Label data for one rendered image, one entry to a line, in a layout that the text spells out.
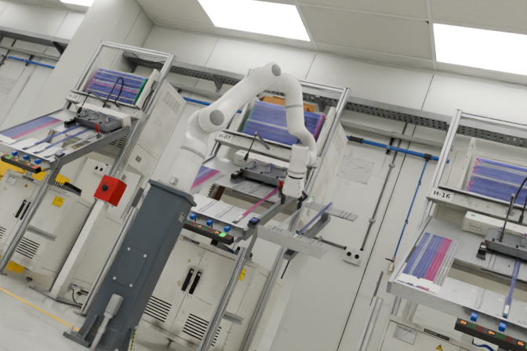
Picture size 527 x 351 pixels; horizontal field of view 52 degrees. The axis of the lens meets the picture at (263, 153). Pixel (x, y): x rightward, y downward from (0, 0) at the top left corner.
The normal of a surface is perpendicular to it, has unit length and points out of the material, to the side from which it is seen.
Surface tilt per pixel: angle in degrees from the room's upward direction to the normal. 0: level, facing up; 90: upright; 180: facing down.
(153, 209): 90
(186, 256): 90
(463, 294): 45
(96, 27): 90
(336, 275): 90
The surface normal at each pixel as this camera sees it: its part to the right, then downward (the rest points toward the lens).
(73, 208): 0.86, 0.24
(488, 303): 0.04, -0.91
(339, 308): -0.33, -0.41
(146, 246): -0.11, -0.34
